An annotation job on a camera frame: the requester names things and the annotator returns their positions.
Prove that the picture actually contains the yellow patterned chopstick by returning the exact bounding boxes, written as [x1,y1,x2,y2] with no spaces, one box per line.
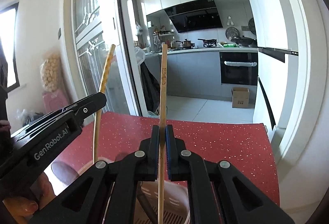
[93,44,117,164]

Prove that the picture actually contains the plain wooden chopstick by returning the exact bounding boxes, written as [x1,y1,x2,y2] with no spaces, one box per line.
[157,44,168,224]

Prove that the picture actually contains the dark translucent spoon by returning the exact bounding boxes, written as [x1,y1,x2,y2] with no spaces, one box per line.
[136,182,158,224]

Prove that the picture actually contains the grey lower kitchen cabinets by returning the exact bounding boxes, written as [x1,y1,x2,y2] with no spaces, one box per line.
[143,51,222,97]

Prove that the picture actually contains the person's left hand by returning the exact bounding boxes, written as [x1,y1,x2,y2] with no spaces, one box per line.
[3,173,56,223]

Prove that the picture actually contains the black plastic bag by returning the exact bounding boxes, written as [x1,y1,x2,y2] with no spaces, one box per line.
[16,109,44,127]

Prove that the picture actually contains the stack of pink stools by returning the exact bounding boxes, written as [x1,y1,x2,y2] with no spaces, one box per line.
[42,89,69,113]

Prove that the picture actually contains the bag of yellow balls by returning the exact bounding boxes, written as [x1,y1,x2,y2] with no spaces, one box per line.
[40,52,61,92]

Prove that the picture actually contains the cardboard box on floor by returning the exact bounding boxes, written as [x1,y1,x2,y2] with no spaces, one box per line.
[231,87,250,108]

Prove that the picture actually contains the built-in black oven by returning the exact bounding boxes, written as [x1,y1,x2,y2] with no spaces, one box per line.
[220,52,258,86]

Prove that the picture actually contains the sliding glass door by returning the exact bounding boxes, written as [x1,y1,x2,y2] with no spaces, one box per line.
[63,0,142,116]

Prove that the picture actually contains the black frying pan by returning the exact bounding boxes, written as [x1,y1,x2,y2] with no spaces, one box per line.
[198,38,218,48]

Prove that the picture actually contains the cooking pot on stove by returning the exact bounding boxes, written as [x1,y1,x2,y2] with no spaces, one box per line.
[176,39,195,49]

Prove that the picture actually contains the black wok on counter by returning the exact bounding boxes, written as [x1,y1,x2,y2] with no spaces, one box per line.
[231,37,258,48]

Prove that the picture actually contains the black range hood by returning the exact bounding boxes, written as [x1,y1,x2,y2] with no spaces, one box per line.
[164,0,223,33]

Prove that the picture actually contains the white refrigerator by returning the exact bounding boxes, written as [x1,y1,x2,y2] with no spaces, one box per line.
[249,0,298,131]

